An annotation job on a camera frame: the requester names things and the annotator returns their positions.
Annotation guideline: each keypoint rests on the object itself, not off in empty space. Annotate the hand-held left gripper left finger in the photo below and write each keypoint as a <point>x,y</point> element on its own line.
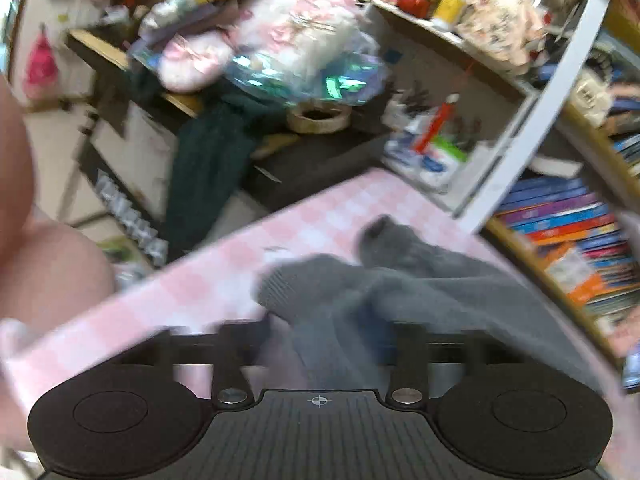
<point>232,360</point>

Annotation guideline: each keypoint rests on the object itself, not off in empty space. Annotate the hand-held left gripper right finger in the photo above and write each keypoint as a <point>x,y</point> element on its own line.
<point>410,360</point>

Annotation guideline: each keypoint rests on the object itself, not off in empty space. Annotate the grey sweater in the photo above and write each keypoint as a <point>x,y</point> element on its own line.
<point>425,285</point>

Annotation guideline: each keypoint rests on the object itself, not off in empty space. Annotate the pink checked cartoon table mat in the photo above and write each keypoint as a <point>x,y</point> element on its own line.
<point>310,230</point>

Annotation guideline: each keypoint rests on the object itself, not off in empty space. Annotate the dark knitted cloth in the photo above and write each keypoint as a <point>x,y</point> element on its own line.
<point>205,180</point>

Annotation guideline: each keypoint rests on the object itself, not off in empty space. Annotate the person's body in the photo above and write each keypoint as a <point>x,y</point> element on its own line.
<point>50,280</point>

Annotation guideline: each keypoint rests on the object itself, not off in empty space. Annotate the row of leaning picture books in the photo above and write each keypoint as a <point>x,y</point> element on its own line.
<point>565,230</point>

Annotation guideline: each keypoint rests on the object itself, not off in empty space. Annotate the black side table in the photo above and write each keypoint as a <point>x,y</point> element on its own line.
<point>320,165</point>

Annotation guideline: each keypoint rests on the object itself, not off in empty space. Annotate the white cabinet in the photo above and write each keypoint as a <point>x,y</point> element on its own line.
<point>135,155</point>

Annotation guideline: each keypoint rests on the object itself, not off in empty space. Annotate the white and wooden bookshelf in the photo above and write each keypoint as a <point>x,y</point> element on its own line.
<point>510,155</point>

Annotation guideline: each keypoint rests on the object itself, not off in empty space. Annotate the red hanging tassel figure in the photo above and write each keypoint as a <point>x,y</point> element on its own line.
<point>435,125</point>

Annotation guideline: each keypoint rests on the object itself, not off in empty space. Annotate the bunch of pencils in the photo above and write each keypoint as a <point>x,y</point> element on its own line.
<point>460,120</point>

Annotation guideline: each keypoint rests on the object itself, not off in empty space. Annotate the beige tape roll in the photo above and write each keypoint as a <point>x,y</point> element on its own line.
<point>317,119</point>

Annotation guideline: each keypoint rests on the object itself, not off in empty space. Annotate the white side shelf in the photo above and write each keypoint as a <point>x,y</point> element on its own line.
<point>475,62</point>

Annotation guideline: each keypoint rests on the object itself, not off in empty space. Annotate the white quilted handbag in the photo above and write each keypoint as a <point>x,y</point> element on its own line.
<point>592,97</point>

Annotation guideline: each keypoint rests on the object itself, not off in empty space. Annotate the pink and white plush toy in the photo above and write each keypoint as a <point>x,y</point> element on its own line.
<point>280,30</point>

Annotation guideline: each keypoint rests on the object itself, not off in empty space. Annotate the pink hanging bag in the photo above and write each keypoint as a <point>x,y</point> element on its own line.
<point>40,67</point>

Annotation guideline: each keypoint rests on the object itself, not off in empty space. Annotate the yellow bottle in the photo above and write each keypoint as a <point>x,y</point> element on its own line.
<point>450,5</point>

